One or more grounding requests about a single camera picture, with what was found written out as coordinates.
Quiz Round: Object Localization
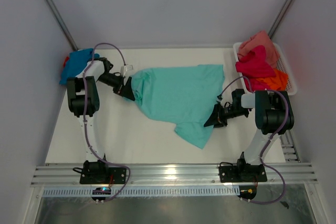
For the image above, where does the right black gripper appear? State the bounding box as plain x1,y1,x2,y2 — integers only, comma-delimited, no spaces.
204,102,248,129

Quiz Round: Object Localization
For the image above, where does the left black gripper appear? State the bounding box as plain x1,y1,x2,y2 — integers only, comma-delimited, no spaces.
97,72,135,100

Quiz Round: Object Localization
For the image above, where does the teal t shirt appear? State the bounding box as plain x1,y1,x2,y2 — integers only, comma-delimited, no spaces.
131,65,225,149

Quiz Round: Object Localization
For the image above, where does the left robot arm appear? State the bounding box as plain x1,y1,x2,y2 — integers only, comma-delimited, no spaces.
66,58,135,184

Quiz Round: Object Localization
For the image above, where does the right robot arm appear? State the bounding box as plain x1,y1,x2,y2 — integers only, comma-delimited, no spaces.
204,89,295,183

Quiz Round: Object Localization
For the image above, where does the blue folded t shirt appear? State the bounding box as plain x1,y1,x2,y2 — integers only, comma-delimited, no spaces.
59,48,104,85

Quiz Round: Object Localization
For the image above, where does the magenta t shirt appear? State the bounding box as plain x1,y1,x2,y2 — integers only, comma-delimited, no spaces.
235,46,276,92

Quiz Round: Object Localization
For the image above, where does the red folded t shirt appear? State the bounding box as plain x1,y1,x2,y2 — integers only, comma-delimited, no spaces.
63,56,70,67

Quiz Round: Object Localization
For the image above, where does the orange t shirt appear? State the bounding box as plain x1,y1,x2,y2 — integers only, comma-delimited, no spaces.
256,69,289,91

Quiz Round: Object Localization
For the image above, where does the right black controller board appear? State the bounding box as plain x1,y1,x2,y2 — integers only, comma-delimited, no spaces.
238,186,257,201

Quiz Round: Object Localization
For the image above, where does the black controller board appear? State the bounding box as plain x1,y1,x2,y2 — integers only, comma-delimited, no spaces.
238,186,257,201
91,187,111,201

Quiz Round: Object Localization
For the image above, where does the salmon pink t shirt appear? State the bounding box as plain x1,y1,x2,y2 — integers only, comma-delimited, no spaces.
237,30,280,68

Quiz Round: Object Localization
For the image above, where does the left black controller board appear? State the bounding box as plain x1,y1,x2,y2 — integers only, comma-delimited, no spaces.
91,187,111,201

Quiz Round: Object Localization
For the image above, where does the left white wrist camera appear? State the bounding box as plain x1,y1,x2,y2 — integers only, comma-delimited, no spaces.
120,65,133,77

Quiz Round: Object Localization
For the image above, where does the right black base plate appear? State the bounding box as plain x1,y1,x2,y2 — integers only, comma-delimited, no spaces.
218,163,267,183

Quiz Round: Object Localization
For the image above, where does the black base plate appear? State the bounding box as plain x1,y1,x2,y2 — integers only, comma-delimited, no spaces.
218,163,267,183
79,167,127,185

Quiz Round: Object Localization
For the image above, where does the white slotted cable duct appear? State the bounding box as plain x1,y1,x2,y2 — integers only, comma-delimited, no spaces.
41,185,239,198

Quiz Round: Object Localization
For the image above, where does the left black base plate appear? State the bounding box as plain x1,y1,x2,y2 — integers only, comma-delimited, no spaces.
79,167,127,185

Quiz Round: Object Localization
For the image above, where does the aluminium front rail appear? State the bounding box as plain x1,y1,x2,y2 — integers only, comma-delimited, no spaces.
31,163,318,187

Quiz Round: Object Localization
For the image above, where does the right corner frame post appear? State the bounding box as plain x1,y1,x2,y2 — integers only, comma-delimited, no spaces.
268,0,295,40

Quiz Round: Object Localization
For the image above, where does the corner frame post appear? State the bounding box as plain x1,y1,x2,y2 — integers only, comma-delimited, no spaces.
44,0,78,51
268,0,295,40

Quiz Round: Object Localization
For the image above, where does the left corner frame post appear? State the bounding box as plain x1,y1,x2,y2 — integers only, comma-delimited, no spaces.
44,0,78,51

